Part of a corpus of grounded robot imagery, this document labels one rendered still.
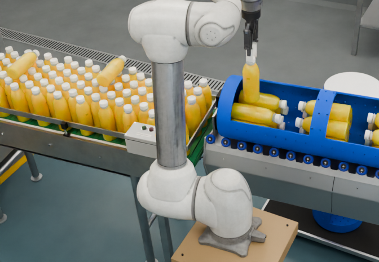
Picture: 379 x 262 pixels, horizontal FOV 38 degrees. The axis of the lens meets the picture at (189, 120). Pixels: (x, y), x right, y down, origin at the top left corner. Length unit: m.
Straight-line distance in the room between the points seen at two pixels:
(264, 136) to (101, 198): 1.64
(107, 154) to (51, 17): 3.50
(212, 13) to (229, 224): 0.71
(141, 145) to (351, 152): 0.88
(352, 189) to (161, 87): 1.09
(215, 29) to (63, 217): 2.35
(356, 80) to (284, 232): 1.05
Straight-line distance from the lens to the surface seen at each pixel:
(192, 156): 2.56
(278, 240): 2.01
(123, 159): 2.70
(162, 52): 1.65
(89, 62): 2.93
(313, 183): 2.49
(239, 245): 1.96
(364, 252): 3.20
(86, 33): 5.62
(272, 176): 2.52
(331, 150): 2.34
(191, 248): 1.99
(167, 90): 1.71
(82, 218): 3.64
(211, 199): 1.83
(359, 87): 2.77
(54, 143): 2.90
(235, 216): 1.85
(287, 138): 2.35
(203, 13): 1.60
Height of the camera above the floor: 2.60
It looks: 38 degrees down
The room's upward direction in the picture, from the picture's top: 6 degrees counter-clockwise
